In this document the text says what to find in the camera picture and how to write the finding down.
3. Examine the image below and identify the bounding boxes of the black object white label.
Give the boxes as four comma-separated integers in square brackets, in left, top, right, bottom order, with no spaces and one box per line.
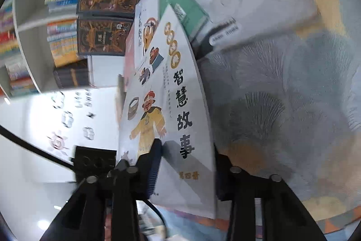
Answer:
[196,22,241,59]

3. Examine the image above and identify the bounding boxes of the black lettering wall sticker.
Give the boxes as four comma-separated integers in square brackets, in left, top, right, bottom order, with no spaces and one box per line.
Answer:
[48,89,96,157]

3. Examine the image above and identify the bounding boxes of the set of dark hardcover books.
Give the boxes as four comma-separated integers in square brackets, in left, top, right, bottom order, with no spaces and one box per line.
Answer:
[53,66,93,89]

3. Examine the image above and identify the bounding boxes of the teal paperback book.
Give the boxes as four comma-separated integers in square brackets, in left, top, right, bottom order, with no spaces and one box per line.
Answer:
[159,0,211,40]

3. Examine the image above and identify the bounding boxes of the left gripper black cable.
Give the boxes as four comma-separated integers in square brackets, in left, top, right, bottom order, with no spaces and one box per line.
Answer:
[0,125,75,166]

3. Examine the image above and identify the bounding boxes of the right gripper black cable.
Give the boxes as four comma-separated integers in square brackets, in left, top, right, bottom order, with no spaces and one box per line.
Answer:
[137,198,170,241]

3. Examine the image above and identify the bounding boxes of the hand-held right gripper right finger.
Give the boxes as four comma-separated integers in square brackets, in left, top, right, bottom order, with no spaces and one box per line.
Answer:
[214,145,328,241]

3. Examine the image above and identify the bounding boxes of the white book yellow-robed figure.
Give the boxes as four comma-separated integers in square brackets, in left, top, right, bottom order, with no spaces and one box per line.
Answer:
[117,4,218,220]

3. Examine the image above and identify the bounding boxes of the white bookshelf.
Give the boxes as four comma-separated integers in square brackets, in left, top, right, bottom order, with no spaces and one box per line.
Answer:
[0,0,127,97]

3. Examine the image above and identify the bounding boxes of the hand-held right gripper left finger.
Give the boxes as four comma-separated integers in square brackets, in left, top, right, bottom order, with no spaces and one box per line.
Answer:
[39,139,163,241]

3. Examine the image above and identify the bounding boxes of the white book cartoon faces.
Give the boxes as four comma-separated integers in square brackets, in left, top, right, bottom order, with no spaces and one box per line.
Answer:
[124,0,170,83]

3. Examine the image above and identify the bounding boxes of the row of colourful shelf books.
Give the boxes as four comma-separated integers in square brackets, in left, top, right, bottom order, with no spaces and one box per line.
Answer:
[0,0,40,97]
[45,0,88,68]

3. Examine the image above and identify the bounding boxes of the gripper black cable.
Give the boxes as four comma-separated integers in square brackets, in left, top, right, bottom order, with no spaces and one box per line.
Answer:
[137,198,170,241]
[0,125,75,166]

